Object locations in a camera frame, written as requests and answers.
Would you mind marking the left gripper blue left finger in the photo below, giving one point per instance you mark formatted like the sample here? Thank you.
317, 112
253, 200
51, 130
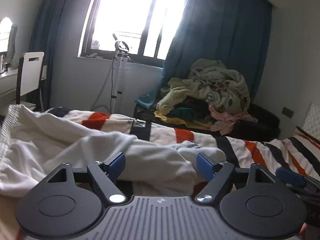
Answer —
104, 176

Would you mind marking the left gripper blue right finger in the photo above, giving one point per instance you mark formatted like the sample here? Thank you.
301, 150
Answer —
218, 177

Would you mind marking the white sweatpants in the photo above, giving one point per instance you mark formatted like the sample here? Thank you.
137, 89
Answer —
33, 144

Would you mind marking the pink garment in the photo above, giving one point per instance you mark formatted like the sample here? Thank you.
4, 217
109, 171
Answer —
225, 122

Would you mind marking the black suitcase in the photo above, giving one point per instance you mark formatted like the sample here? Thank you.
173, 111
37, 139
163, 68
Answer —
266, 129

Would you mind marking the dark green garment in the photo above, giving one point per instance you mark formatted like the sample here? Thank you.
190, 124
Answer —
187, 113

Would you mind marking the yellow garment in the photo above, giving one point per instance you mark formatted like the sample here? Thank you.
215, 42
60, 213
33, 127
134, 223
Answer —
177, 121

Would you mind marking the striped white orange black blanket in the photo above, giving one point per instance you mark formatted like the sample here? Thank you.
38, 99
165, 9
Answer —
298, 153

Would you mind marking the light blue cloth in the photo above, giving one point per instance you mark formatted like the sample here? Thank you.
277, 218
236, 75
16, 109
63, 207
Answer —
149, 100

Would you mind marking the cream patterned fleece blanket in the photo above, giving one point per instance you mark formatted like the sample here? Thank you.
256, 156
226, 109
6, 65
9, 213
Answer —
211, 81

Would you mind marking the white patterned pillow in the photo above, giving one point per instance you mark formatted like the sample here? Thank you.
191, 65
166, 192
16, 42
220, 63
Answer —
311, 122

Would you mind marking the white black chair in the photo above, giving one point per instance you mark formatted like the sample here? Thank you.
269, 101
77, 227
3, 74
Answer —
29, 76

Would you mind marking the white garment steamer stand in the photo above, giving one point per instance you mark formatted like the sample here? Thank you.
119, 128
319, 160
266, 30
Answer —
116, 75

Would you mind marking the white dressing table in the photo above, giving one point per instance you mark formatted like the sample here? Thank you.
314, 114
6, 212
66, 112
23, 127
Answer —
8, 93

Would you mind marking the teal right curtain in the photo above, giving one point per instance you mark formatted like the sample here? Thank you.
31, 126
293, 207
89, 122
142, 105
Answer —
236, 32

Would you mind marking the arched vanity mirror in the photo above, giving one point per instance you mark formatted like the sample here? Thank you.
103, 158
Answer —
8, 37

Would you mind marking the dark wall socket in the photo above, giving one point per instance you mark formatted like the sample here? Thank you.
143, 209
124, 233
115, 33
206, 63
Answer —
287, 112

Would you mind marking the window with dark frame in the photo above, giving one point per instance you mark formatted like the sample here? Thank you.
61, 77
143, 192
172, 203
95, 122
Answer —
146, 26

